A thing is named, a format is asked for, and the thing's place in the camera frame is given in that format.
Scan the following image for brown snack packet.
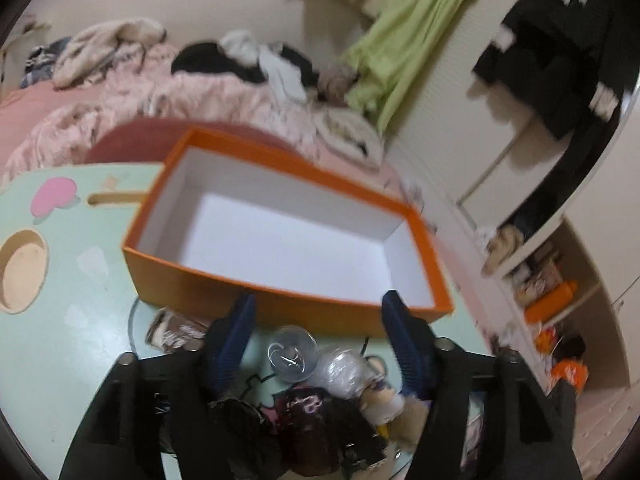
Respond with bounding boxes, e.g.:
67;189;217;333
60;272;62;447
145;308;208;353

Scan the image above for orange cardboard box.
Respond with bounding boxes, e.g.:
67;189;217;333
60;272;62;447
122;129;454;336

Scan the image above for pink floral quilt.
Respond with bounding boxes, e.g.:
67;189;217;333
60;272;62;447
1;44;383;184

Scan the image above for green hanging cloth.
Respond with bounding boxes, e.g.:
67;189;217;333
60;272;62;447
344;0;466;133

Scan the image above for orange bottle on shelf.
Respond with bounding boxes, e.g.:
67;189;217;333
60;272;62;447
524;281;578;324

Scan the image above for black garment on bed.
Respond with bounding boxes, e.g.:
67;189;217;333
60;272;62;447
171;42;319;88

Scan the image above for black hanging clothes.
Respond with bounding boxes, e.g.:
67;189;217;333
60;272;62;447
473;0;639;139

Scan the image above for clear plastic round lid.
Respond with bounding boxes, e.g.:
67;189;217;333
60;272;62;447
267;325;319;384

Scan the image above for cream fleece blanket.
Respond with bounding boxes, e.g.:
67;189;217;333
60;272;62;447
52;18;167;90

